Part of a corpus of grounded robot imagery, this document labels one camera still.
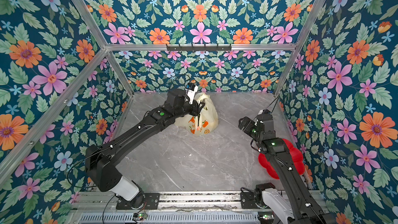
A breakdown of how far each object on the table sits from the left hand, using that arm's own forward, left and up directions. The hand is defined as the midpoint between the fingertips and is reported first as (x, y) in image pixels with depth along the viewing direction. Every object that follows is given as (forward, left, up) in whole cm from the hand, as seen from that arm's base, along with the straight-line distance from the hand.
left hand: (204, 98), depth 74 cm
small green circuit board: (-43, +31, -31) cm, 61 cm away
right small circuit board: (-47, -26, -32) cm, 63 cm away
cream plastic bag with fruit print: (-1, 0, -19) cm, 19 cm away
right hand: (-8, -20, -10) cm, 24 cm away
